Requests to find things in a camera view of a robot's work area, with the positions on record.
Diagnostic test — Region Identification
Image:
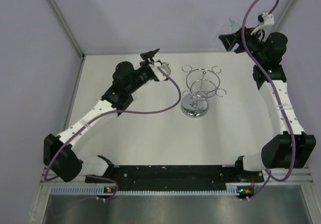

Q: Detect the grey cable duct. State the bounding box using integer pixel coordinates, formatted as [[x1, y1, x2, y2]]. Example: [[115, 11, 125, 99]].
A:
[[50, 185, 251, 196]]

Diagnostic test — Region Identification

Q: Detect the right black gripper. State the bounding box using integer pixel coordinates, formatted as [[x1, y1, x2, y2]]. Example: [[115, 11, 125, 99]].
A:
[[219, 26, 265, 65]]

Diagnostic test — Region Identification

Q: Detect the aluminium frame post right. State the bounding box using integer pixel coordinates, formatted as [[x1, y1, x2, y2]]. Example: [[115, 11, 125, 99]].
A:
[[272, 0, 298, 32]]

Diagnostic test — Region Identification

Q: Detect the chrome wine glass rack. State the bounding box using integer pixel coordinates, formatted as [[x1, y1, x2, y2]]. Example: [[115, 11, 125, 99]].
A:
[[181, 65, 227, 119]]

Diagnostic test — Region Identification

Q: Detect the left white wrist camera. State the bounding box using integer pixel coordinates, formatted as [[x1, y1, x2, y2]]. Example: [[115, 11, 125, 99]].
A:
[[149, 60, 171, 81]]

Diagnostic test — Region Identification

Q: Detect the aluminium frame post left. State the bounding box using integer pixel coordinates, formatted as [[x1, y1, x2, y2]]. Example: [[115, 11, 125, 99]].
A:
[[46, 0, 85, 61]]

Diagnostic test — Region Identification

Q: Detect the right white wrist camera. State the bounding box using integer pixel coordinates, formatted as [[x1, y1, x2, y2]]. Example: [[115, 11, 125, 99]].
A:
[[251, 12, 274, 35]]

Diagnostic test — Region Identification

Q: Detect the clear wine glass two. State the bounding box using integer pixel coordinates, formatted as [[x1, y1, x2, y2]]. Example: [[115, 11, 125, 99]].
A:
[[217, 17, 243, 36]]

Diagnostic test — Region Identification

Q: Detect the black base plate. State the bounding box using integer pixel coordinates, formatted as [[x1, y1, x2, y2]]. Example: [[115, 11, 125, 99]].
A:
[[85, 165, 265, 192]]

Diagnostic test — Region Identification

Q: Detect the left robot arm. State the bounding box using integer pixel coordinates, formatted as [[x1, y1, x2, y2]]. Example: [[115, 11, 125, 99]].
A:
[[44, 49, 162, 182]]

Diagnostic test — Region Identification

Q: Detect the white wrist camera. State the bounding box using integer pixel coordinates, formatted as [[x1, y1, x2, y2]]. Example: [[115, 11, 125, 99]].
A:
[[149, 60, 171, 81], [251, 12, 274, 35]]

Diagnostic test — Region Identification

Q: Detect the aluminium frame post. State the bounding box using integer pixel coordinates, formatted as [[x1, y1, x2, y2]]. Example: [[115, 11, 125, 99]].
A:
[[272, 0, 298, 32], [46, 0, 85, 61]]

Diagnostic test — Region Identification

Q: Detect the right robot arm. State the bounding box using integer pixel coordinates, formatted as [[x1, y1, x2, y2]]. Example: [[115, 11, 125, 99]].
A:
[[234, 28, 316, 182]]

